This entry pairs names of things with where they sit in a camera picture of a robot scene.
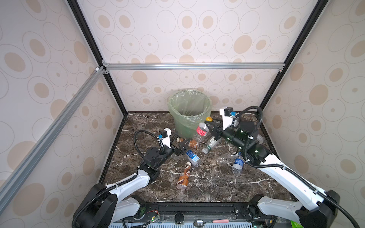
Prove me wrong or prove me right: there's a grey mesh waste bin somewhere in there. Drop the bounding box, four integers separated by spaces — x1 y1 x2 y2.
168 90 212 140

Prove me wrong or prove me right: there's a clear adhesive tape roll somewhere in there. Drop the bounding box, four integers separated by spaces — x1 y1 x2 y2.
256 134 264 144

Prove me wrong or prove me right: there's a brown tea bottle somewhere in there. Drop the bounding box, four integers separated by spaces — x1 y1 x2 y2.
176 137 200 149
176 162 192 190

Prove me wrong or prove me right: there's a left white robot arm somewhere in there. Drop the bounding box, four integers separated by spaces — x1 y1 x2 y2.
71 141 195 228

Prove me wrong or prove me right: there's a right black corrugated cable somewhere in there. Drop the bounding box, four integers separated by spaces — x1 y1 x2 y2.
233 105 361 228

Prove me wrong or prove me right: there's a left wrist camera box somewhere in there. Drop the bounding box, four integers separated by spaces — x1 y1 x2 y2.
158 128 172 149

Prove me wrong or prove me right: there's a metal spoon pink handle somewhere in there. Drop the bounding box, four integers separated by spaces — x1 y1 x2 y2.
193 219 229 228

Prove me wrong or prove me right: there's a blue label bottle centre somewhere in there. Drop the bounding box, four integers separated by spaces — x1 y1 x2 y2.
185 150 201 167

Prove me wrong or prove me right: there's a clear bottle pink label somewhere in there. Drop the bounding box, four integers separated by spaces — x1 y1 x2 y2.
194 116 213 144

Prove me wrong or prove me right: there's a horizontal aluminium frame bar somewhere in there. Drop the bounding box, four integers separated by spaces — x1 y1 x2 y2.
96 62 285 72

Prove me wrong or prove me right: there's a left slanted aluminium bar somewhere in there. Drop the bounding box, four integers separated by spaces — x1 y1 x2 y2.
1 66 106 213

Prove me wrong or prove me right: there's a black round knob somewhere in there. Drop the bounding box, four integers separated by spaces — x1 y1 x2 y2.
174 213 184 225

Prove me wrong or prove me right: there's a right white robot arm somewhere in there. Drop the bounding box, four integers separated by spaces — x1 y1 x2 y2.
205 121 340 228

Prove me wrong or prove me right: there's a clear bottle blue cap right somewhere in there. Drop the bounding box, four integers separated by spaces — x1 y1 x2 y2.
232 155 245 175

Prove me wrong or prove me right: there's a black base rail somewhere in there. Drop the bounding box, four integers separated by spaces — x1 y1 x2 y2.
122 202 277 228

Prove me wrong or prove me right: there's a green packet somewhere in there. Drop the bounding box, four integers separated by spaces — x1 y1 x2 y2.
290 220 303 228

